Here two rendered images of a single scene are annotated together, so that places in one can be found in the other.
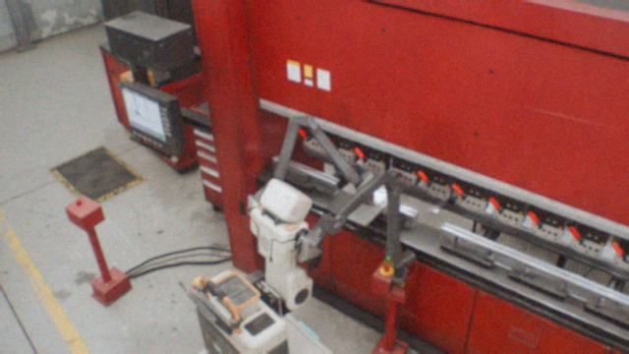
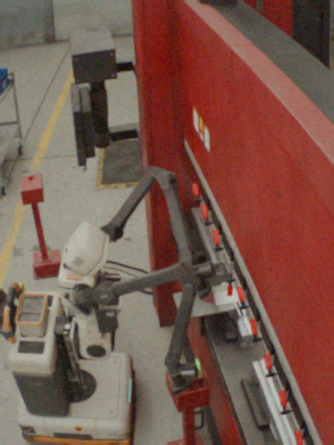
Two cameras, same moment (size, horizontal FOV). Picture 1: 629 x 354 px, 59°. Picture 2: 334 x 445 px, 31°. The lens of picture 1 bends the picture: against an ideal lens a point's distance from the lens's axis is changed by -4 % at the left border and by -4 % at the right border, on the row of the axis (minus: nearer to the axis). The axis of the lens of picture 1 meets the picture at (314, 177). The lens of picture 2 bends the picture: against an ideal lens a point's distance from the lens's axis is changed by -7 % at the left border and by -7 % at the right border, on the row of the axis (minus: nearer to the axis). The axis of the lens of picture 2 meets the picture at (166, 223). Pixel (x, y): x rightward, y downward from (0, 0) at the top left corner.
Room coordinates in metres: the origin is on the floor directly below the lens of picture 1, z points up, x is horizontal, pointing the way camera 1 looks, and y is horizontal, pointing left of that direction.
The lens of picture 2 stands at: (0.86, -1.62, 3.04)
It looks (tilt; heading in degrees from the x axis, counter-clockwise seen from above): 36 degrees down; 42
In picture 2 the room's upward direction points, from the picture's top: 3 degrees counter-clockwise
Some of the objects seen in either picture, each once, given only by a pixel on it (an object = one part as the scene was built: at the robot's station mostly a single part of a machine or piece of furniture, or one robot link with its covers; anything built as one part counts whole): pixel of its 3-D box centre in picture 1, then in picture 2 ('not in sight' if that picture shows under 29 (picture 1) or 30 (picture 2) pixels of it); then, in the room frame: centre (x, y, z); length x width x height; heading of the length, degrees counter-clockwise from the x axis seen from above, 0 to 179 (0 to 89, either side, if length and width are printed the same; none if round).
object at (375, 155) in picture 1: (375, 156); (234, 249); (2.71, -0.35, 1.26); 0.15 x 0.09 x 0.17; 51
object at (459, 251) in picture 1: (467, 254); (254, 401); (2.28, -0.81, 0.89); 0.30 x 0.05 x 0.03; 51
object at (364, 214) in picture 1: (365, 207); (204, 301); (2.59, -0.28, 1.00); 0.26 x 0.18 x 0.01; 141
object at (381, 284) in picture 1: (394, 276); (187, 384); (2.28, -0.42, 0.75); 0.20 x 0.16 x 0.18; 57
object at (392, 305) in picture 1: (391, 320); (188, 423); (2.28, -0.42, 0.39); 0.05 x 0.05 x 0.54; 57
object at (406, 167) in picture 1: (407, 167); (247, 277); (2.59, -0.51, 1.26); 0.15 x 0.09 x 0.17; 51
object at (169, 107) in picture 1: (155, 115); (83, 121); (3.01, 0.93, 1.42); 0.45 x 0.12 x 0.36; 50
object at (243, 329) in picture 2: (386, 208); (237, 314); (2.67, -0.41, 0.92); 0.39 x 0.06 x 0.10; 51
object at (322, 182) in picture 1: (305, 175); (207, 239); (3.04, 0.06, 0.92); 0.50 x 0.06 x 0.10; 51
